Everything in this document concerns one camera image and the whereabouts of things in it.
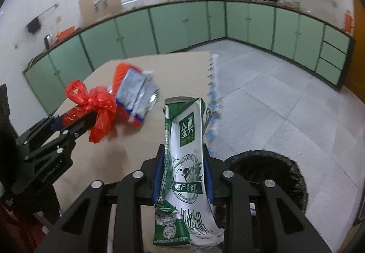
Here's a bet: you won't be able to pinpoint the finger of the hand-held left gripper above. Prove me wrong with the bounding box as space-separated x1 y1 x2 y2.
16 115 65 162
26 110 99 168

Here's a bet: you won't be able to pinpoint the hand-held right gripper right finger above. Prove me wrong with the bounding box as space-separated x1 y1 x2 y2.
202 145 333 253

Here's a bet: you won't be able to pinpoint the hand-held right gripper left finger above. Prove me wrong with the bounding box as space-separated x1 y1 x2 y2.
34 143 169 253

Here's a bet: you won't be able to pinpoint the red plastic bag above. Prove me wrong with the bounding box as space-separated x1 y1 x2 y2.
62 80 117 144

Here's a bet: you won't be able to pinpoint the green white milk carton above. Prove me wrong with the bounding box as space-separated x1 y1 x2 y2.
152 96 226 249

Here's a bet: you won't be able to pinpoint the red blue white snack wrapper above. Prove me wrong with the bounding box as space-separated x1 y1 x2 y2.
115 68 149 125

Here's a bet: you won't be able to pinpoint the black-bagged trash bin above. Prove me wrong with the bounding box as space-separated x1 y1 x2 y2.
224 150 308 214

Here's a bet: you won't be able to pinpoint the orange foam mesh net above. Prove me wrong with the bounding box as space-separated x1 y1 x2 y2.
112 63 144 128

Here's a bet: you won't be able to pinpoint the silver white snack wrapper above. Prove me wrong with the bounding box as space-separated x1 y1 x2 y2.
140 70 160 115

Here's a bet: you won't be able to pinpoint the metal kettle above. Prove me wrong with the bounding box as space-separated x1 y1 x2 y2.
43 34 56 49

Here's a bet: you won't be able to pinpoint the orange plastic basket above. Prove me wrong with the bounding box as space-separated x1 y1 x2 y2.
55 26 76 41

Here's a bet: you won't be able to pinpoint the beige table with tablecloth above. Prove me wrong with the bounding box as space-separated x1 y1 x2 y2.
48 52 221 253

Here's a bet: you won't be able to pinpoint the dark hanging towel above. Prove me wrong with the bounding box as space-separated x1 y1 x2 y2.
25 17 42 33

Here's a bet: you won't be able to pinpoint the cardboard box on counter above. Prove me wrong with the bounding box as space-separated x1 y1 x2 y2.
78 0 123 28

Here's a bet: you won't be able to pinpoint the green base cabinets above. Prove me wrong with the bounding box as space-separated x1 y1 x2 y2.
23 0 357 117

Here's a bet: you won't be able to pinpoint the orange thermos flask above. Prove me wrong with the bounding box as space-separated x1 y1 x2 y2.
344 10 355 33

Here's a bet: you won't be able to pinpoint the metal towel rail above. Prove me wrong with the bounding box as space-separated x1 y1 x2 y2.
27 3 59 25

